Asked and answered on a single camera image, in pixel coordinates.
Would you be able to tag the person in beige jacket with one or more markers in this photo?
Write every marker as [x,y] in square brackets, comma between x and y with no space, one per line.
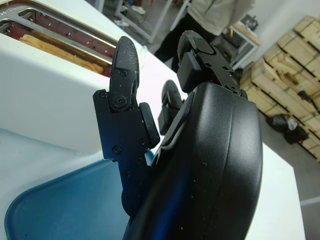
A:
[215,12]

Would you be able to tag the black garbage bag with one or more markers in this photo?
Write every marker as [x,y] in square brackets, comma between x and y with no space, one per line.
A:
[292,130]

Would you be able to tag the white two-slot toaster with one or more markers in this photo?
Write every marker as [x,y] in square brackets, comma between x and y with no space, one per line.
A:
[50,107]

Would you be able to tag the toast slice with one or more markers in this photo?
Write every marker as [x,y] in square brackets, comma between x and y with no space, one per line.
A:
[55,51]

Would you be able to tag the white sneaker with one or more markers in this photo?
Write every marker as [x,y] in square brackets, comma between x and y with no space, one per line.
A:
[138,9]

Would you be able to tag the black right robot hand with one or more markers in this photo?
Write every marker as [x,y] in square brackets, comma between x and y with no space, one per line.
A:
[200,150]

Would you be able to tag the white frame side table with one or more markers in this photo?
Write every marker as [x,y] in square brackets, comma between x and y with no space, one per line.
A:
[247,42]

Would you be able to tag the small black device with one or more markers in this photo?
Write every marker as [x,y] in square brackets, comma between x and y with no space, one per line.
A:
[250,22]

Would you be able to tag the blue plastic tray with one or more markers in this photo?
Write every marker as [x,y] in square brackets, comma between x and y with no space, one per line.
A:
[70,205]

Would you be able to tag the stacked wooden crates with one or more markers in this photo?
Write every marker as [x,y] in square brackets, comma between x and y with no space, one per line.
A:
[287,75]

